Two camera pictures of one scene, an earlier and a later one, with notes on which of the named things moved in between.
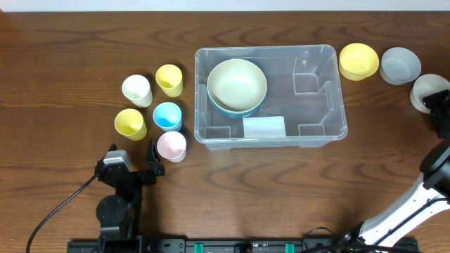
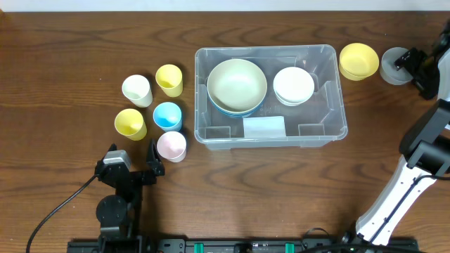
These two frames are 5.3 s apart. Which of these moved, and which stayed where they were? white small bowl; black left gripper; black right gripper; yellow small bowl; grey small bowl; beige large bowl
Moved: black right gripper; white small bowl
Stayed: yellow small bowl; beige large bowl; grey small bowl; black left gripper
